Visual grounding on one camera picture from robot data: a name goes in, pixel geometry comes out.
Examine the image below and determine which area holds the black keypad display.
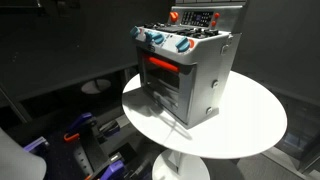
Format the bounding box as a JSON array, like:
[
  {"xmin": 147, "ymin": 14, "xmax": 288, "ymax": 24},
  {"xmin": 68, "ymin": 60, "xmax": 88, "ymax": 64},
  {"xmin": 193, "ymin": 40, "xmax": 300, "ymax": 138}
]
[{"xmin": 181, "ymin": 11, "xmax": 213, "ymax": 27}]

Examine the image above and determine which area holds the top orange button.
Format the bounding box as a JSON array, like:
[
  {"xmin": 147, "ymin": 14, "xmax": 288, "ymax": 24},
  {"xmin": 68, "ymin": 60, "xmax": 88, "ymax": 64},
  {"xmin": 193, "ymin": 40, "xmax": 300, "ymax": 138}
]
[{"xmin": 214, "ymin": 13, "xmax": 220, "ymax": 19}]

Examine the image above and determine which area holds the round white table top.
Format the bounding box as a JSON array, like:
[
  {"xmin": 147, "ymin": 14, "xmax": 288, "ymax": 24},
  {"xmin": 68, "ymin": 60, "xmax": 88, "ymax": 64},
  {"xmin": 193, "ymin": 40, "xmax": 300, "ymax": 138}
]
[{"xmin": 122, "ymin": 72, "xmax": 287, "ymax": 159}]

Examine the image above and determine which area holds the grey toy stove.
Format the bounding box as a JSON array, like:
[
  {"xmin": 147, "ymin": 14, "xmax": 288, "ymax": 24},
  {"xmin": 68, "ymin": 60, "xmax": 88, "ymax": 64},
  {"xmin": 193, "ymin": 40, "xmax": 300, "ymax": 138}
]
[{"xmin": 131, "ymin": 4, "xmax": 247, "ymax": 129}]

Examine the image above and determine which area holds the middle teal knob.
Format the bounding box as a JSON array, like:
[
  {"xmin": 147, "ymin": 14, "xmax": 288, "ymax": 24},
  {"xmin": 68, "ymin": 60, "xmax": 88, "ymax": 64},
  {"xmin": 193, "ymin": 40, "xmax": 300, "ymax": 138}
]
[{"xmin": 145, "ymin": 32, "xmax": 164, "ymax": 44}]

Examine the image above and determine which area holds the teal knob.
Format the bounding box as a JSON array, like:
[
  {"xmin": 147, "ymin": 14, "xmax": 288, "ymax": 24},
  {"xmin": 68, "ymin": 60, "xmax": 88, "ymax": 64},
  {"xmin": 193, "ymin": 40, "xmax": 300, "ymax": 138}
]
[
  {"xmin": 130, "ymin": 26, "xmax": 140, "ymax": 38},
  {"xmin": 145, "ymin": 32, "xmax": 164, "ymax": 44},
  {"xmin": 175, "ymin": 37, "xmax": 190, "ymax": 52}
]

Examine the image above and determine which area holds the right teal knob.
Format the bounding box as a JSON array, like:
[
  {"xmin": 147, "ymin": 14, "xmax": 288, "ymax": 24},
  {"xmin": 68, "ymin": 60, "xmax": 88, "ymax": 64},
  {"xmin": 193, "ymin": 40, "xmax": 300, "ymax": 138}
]
[{"xmin": 175, "ymin": 37, "xmax": 190, "ymax": 52}]

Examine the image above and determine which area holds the left teal knob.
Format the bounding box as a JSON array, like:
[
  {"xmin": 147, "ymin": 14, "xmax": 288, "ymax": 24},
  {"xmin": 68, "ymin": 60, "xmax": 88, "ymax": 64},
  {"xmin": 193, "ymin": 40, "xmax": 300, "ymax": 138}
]
[{"xmin": 130, "ymin": 26, "xmax": 140, "ymax": 38}]

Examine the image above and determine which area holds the white disc on floor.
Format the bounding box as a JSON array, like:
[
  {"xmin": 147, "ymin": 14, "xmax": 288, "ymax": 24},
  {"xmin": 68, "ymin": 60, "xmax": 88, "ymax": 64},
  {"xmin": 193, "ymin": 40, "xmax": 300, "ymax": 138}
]
[{"xmin": 81, "ymin": 79, "xmax": 111, "ymax": 94}]

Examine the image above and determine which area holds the white table base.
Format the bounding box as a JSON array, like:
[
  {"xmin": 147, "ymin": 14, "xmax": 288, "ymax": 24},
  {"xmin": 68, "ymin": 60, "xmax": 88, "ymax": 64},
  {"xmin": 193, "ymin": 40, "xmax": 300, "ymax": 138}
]
[{"xmin": 152, "ymin": 149, "xmax": 210, "ymax": 180}]

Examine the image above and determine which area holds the orange knob on back panel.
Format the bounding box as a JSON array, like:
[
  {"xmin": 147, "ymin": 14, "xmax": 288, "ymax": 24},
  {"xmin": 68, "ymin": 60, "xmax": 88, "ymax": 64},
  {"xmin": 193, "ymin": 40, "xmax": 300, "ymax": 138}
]
[{"xmin": 169, "ymin": 12, "xmax": 179, "ymax": 23}]

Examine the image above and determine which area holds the purple clamp lower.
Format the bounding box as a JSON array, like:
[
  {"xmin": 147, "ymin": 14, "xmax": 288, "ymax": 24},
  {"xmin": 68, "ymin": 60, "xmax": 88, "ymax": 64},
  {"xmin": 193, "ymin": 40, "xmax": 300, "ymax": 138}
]
[{"xmin": 84, "ymin": 152, "xmax": 135, "ymax": 180}]

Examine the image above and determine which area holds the white round object corner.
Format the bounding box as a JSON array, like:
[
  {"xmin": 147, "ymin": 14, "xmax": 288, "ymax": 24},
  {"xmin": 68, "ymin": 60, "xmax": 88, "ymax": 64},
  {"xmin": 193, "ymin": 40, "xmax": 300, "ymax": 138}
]
[{"xmin": 0, "ymin": 128, "xmax": 47, "ymax": 180}]

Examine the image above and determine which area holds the orange oven door handle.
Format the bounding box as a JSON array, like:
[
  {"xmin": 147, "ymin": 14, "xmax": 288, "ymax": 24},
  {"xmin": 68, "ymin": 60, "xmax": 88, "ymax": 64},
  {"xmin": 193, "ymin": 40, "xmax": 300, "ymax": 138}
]
[{"xmin": 145, "ymin": 56, "xmax": 179, "ymax": 73}]

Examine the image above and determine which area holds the purple clamp with orange handle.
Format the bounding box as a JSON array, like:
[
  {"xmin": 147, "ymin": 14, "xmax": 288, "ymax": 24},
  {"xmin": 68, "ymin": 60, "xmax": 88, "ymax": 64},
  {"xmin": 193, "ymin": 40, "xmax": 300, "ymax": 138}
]
[{"xmin": 63, "ymin": 112, "xmax": 121, "ymax": 144}]

